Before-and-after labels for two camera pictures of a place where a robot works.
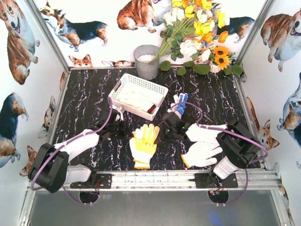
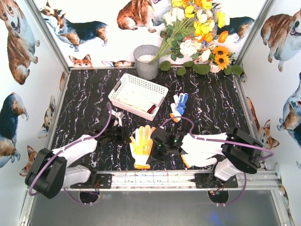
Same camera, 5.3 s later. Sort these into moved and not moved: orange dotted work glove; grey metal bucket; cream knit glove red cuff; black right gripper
Moved: black right gripper
Not moved: orange dotted work glove; cream knit glove red cuff; grey metal bucket
